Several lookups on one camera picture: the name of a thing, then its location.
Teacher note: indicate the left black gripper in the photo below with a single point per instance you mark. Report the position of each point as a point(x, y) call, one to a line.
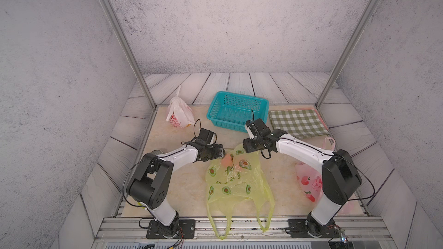
point(218, 152)

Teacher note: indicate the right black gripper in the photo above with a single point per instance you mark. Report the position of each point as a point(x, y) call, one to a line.
point(246, 143)

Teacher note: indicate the red apple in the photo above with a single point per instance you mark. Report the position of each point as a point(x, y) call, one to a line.
point(227, 161)

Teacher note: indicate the yellow-green avocado plastic bag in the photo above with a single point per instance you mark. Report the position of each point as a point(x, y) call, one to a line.
point(244, 181)

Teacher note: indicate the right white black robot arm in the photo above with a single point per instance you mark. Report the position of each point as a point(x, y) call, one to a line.
point(339, 174)

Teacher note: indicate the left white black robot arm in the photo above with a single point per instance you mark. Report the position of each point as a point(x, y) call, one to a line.
point(150, 182)

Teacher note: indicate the white tied plastic bag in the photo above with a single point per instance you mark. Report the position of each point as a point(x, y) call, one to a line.
point(179, 113)

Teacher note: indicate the pink strawberry plastic bag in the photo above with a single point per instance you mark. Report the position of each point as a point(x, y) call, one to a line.
point(310, 180)

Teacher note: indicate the teal plastic basket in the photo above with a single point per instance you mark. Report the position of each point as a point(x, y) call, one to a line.
point(232, 110)

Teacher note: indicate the green checkered cloth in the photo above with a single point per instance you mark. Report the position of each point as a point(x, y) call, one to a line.
point(300, 123)

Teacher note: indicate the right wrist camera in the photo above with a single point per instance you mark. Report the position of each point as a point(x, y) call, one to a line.
point(257, 128)

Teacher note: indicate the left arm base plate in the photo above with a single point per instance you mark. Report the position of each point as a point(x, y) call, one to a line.
point(181, 228)

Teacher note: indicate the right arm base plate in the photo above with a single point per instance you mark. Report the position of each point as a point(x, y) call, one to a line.
point(304, 228)

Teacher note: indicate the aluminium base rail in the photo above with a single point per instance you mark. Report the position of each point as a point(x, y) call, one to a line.
point(352, 232)

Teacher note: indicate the left aluminium frame post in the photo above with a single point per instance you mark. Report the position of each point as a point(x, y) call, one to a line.
point(120, 35)

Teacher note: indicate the aluminium frame post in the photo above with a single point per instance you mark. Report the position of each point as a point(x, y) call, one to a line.
point(365, 17)
point(120, 35)

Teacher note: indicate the right aluminium frame post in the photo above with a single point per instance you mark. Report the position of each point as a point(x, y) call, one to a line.
point(365, 17)

